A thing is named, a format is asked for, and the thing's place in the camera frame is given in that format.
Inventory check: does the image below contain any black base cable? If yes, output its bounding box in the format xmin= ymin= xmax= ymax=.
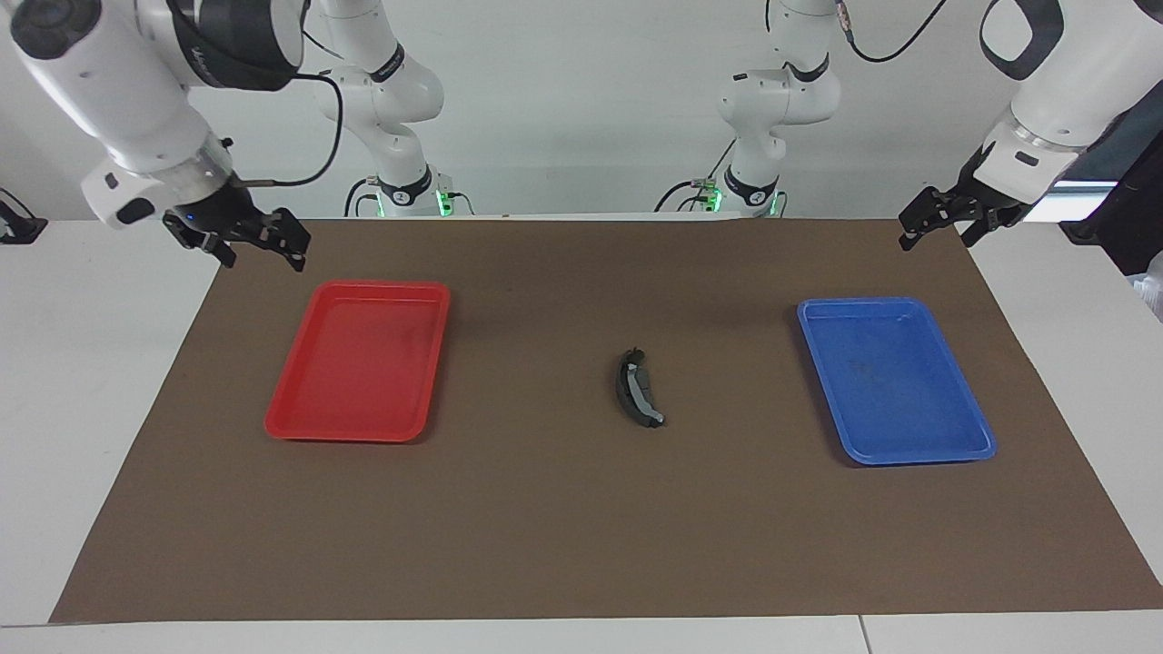
xmin=666 ymin=136 xmax=739 ymax=216
xmin=343 ymin=175 xmax=383 ymax=219

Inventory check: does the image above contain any dark bulky background object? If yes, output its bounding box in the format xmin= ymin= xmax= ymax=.
xmin=1059 ymin=118 xmax=1163 ymax=276

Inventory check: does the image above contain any grey brake pad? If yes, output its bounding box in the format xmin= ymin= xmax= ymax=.
xmin=614 ymin=349 xmax=657 ymax=428

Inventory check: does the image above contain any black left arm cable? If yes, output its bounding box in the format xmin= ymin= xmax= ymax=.
xmin=836 ymin=0 xmax=950 ymax=64

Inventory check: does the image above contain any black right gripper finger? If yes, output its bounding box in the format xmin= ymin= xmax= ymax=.
xmin=257 ymin=207 xmax=313 ymax=273
xmin=164 ymin=216 xmax=239 ymax=270

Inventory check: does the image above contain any clear plastic item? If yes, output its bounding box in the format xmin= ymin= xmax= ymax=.
xmin=1129 ymin=253 xmax=1163 ymax=321

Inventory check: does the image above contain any brown table mat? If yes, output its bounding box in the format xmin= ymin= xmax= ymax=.
xmin=50 ymin=218 xmax=1163 ymax=624

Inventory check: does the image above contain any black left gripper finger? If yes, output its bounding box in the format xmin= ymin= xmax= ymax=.
xmin=959 ymin=202 xmax=1029 ymax=249
xmin=898 ymin=184 xmax=957 ymax=253

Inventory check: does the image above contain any curved brake shoe silver plate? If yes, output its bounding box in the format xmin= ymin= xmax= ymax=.
xmin=623 ymin=345 xmax=667 ymax=430

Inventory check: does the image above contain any black clamp object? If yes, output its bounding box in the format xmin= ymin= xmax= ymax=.
xmin=0 ymin=188 xmax=48 ymax=244

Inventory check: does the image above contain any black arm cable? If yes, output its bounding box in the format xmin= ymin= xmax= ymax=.
xmin=232 ymin=71 xmax=344 ymax=188
xmin=836 ymin=0 xmax=950 ymax=64

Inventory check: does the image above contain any red plastic tray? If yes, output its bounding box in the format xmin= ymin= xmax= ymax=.
xmin=263 ymin=280 xmax=452 ymax=444

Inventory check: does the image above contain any blue plastic tray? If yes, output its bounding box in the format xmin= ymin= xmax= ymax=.
xmin=797 ymin=296 xmax=998 ymax=467

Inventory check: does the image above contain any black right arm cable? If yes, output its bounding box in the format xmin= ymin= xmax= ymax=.
xmin=232 ymin=71 xmax=344 ymax=188

